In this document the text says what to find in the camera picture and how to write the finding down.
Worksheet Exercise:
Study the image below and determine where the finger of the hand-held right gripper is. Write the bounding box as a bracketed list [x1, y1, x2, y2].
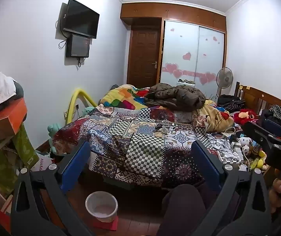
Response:
[263, 118, 281, 144]
[242, 121, 281, 153]

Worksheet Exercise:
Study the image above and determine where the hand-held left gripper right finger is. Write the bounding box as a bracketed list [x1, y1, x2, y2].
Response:
[191, 140, 272, 236]

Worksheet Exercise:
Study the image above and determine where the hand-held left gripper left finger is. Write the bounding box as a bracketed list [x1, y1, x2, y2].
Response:
[10, 140, 94, 236]

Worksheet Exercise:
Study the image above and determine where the person's right hand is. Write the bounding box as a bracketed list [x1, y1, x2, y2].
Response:
[269, 177, 281, 214]

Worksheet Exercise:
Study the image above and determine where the dalmatian plush toy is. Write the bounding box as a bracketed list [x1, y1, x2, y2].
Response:
[237, 136, 253, 155]

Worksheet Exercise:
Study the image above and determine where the dark patterned cloth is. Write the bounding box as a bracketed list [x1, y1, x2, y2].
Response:
[269, 104, 281, 122]

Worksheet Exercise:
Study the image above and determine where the red plush toy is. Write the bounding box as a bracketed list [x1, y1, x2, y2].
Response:
[233, 108, 259, 124]

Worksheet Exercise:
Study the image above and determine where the white plastic tray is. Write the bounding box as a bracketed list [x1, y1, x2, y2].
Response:
[217, 150, 242, 164]

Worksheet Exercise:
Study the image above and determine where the yellow plush toy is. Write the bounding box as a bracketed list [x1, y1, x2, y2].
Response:
[250, 150, 266, 170]

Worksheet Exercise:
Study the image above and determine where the white shopping bag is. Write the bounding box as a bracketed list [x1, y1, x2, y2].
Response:
[30, 152, 55, 172]

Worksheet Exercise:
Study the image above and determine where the wooden bed headboard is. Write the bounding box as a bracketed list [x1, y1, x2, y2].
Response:
[235, 82, 281, 128]

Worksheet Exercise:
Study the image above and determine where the black clothing pile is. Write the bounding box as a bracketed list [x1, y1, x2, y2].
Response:
[218, 94, 245, 111]

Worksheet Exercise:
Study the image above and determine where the teal plush toy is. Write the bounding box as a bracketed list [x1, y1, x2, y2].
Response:
[48, 124, 65, 155]

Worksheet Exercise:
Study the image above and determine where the yellow fleece blanket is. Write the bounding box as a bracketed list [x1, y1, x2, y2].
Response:
[192, 100, 234, 133]

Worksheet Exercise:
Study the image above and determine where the person's dark trouser leg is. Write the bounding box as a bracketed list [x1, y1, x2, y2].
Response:
[156, 184, 206, 236]

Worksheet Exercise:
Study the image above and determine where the green patterned box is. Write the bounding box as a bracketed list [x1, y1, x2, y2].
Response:
[11, 123, 39, 169]

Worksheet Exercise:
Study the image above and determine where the standing electric fan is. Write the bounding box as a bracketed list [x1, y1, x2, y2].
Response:
[215, 67, 234, 97]

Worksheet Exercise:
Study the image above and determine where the patchwork printed blanket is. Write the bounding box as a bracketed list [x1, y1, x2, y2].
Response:
[52, 103, 229, 187]

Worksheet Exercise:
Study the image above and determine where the yellow foam tube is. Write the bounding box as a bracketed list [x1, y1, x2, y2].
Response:
[65, 88, 98, 124]

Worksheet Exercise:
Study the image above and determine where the red floor mat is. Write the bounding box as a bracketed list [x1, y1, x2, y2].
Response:
[93, 216, 119, 231]

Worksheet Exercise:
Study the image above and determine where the brown puffer jacket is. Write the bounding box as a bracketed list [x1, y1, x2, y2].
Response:
[144, 82, 207, 111]

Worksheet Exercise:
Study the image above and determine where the colourful block pattern blanket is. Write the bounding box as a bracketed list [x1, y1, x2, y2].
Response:
[100, 84, 156, 110]

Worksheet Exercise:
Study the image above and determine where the orange cardboard box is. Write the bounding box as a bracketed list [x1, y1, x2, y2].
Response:
[0, 98, 28, 136]

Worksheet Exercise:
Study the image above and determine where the frosted wardrobe sliding door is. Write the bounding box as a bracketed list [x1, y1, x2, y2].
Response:
[198, 26, 226, 96]
[161, 20, 200, 87]

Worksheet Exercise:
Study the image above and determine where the dark grey cushion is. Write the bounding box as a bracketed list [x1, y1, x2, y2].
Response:
[8, 81, 24, 101]

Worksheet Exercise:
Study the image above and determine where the sliding wardrobe with hearts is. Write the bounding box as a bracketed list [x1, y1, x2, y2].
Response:
[162, 27, 221, 85]

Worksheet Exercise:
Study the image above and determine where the brown wooden door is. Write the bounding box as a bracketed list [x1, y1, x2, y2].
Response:
[127, 26, 161, 86]

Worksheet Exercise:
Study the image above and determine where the wooden overhead cabinet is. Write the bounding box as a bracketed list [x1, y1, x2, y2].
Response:
[120, 2, 227, 32]

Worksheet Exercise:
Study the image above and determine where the pile of cables and chargers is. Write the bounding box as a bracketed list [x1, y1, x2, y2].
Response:
[207, 128, 237, 153]

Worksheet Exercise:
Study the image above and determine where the thin black cable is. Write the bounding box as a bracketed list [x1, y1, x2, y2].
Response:
[213, 111, 229, 133]

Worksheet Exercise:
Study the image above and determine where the small black wall monitor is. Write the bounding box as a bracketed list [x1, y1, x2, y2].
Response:
[65, 34, 91, 58]

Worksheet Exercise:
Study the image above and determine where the black wall television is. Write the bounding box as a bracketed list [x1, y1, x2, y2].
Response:
[63, 0, 100, 39]

